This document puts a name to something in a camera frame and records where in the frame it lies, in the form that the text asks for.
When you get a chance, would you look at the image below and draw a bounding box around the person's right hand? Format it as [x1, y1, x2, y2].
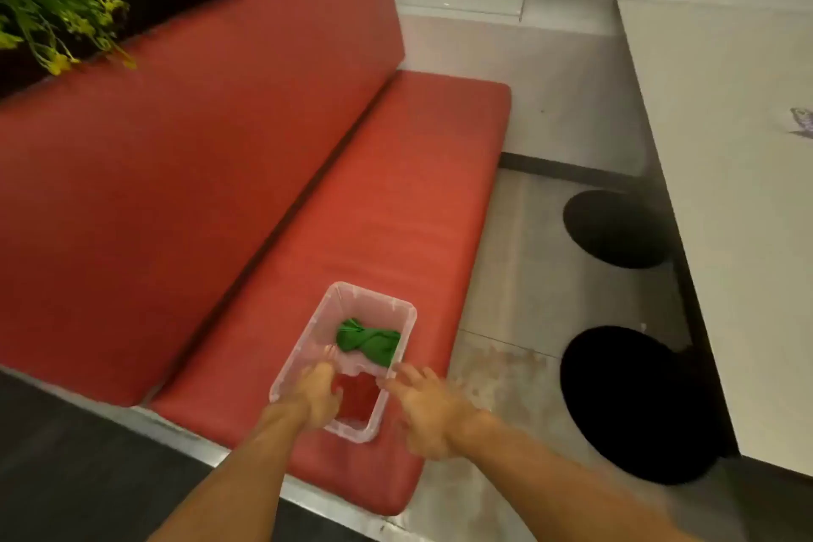
[378, 362, 491, 462]

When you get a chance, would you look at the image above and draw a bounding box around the person's left hand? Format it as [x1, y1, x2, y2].
[269, 344, 345, 434]

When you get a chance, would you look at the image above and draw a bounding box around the red cloth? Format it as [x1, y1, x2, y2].
[329, 372, 382, 425]

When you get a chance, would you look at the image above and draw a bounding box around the person's right forearm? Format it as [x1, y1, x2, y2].
[456, 411, 700, 542]

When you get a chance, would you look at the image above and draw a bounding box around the person's left forearm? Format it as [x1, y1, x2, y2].
[147, 401, 307, 542]

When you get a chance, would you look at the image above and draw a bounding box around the green cloth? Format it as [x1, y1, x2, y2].
[335, 318, 402, 369]

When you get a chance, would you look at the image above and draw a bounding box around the beige tiled floor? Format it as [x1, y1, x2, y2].
[380, 166, 763, 542]

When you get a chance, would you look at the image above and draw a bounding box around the clear plastic bin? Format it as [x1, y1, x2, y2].
[268, 280, 418, 445]

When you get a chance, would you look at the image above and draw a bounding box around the black round table base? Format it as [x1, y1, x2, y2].
[562, 189, 676, 270]
[559, 325, 742, 487]

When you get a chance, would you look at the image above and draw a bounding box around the red bench seat cushion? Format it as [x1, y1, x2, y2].
[149, 69, 512, 517]

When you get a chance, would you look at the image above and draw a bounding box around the red bench seat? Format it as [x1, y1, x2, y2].
[0, 0, 407, 408]

